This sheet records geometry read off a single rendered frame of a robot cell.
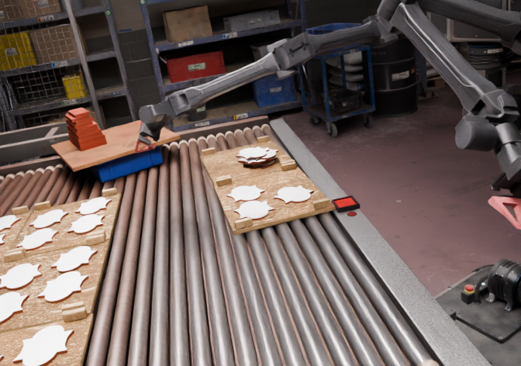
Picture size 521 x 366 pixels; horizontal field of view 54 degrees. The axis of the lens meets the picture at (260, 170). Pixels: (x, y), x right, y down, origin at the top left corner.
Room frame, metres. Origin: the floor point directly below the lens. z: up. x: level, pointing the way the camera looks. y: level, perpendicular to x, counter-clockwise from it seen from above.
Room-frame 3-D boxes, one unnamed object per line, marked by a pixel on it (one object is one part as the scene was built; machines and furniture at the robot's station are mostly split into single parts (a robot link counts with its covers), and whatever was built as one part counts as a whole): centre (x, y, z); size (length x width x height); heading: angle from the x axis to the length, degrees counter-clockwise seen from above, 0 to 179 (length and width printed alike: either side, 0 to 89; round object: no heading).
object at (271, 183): (1.69, -0.02, 0.93); 0.41 x 0.35 x 0.02; 10
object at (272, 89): (6.34, -0.32, 0.32); 0.50 x 0.41 x 0.37; 96
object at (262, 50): (6.31, -0.40, 0.76); 0.50 x 0.36 x 0.24; 105
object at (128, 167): (2.35, 0.65, 0.97); 0.31 x 0.31 x 0.10; 28
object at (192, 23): (6.21, 0.57, 1.26); 0.49 x 0.38 x 0.34; 106
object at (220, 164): (2.10, 0.06, 0.93); 0.41 x 0.35 x 0.02; 11
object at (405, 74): (5.59, -1.59, 0.44); 0.59 x 0.59 x 0.88
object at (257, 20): (6.27, -0.18, 1.16); 0.60 x 0.40 x 0.15; 102
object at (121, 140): (2.41, 0.69, 1.03); 0.50 x 0.50 x 0.02; 28
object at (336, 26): (5.28, -0.96, 0.96); 0.50 x 0.38 x 0.21; 24
